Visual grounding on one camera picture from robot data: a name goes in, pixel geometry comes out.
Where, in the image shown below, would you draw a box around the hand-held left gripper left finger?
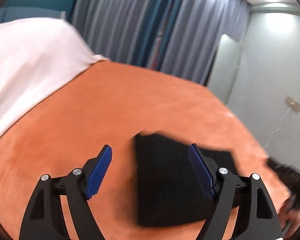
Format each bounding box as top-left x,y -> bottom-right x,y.
19,144 -> 113,240

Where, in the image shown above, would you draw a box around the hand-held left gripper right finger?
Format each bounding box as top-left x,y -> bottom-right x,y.
188,144 -> 283,240

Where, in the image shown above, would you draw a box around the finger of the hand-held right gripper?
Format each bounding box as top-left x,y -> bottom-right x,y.
266,156 -> 299,188

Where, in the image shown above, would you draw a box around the black pants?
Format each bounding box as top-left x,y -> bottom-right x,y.
134,131 -> 240,228

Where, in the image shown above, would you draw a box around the orange blanket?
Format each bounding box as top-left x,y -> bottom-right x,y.
0,61 -> 294,240

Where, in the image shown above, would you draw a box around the pale door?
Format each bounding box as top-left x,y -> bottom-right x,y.
207,34 -> 243,101

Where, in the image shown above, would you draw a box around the white bed sheet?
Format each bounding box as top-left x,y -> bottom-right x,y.
0,17 -> 111,148

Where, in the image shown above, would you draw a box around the teal curtain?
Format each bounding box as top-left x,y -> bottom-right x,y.
150,0 -> 190,68

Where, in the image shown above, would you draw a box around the grey curtain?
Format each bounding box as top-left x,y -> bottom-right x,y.
71,0 -> 251,85

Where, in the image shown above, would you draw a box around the wall socket plate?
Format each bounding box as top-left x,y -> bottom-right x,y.
285,95 -> 300,112

